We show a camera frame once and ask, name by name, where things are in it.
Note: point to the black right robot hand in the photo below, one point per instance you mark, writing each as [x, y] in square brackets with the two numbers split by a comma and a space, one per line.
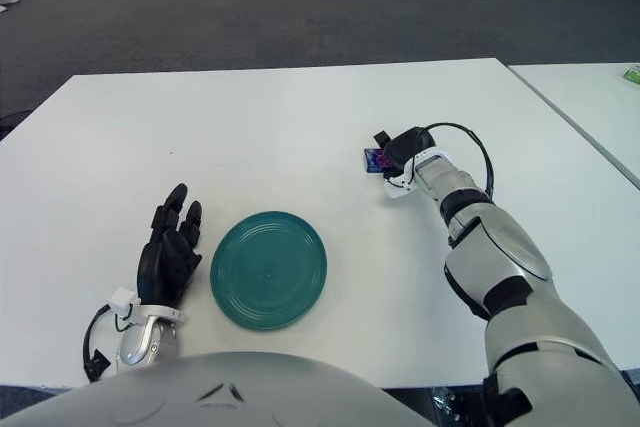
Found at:
[407, 149]

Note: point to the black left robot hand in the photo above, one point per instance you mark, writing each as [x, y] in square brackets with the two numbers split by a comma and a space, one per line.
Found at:
[165, 262]

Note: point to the purple blue gum box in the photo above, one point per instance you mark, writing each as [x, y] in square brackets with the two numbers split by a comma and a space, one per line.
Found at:
[372, 161]

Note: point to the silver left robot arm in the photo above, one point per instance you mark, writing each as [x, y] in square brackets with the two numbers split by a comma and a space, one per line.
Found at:
[145, 337]

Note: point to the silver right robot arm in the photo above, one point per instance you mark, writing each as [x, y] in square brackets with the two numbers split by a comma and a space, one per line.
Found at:
[515, 267]

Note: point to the green round plate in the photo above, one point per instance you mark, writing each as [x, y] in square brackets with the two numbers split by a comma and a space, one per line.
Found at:
[268, 272]

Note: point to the grey robot torso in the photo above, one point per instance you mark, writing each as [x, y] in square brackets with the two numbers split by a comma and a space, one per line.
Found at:
[215, 397]

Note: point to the green small box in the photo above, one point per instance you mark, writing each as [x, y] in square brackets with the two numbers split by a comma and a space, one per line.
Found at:
[633, 74]

